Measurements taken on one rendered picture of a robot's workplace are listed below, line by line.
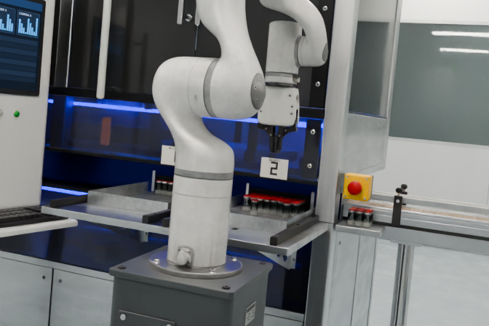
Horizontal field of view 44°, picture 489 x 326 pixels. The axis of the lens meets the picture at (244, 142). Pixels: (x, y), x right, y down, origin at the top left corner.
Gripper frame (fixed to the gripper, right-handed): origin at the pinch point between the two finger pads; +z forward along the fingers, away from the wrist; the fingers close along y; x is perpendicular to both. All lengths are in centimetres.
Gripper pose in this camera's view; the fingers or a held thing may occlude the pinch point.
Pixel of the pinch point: (275, 145)
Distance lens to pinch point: 157.5
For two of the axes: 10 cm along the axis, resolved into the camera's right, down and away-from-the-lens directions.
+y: -9.3, -1.0, 3.6
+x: -3.6, 0.2, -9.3
